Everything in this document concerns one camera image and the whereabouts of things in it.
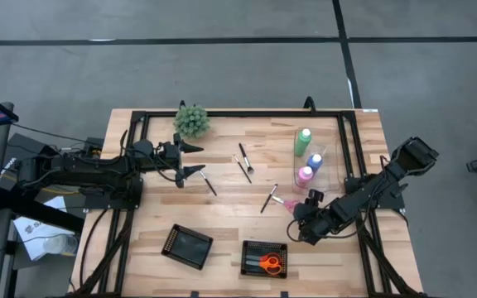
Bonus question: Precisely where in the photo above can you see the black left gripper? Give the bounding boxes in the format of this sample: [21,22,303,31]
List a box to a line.
[155,132,207,190]

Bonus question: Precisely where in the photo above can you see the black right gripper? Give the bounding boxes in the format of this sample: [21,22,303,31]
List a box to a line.
[292,189,340,246]

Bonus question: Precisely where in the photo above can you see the pink scissors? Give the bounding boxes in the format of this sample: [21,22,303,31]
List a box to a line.
[271,195,301,214]

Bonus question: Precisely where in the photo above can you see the pink paint bottle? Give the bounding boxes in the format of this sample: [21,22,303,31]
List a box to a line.
[296,166,315,190]

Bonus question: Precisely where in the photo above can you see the blue paint bottle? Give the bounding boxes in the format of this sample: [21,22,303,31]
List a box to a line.
[306,153,324,174]

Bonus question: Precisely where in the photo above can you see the thick black paint brush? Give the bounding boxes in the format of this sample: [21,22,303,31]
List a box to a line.
[238,142,255,175]

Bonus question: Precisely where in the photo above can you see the black slotted plastic basket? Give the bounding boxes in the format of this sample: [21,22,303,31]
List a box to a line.
[161,223,214,272]
[240,239,288,279]

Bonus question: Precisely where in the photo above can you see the orange scissors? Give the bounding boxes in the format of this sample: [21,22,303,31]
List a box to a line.
[245,252,284,276]

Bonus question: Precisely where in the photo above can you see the green paint bottle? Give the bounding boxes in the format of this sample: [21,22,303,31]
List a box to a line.
[294,127,313,158]

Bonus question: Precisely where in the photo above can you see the green potted plant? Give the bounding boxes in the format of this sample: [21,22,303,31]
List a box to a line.
[173,104,212,141]

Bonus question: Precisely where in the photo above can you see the clear plastic tray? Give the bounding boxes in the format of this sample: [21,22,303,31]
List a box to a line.
[292,126,344,195]

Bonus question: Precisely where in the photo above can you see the black power strip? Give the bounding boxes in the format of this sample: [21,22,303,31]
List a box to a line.
[83,137,105,152]

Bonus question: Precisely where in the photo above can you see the clear plastic cup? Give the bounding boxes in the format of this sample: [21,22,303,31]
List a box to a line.
[42,233,80,256]

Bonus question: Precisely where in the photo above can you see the black equipment box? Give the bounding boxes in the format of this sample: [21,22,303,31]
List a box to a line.
[8,132,64,179]

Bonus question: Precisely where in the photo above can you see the white paper sheets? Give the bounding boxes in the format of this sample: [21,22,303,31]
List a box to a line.
[13,196,78,262]

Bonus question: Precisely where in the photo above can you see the black aluminium table frame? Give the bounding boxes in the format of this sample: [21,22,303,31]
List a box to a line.
[68,108,426,298]

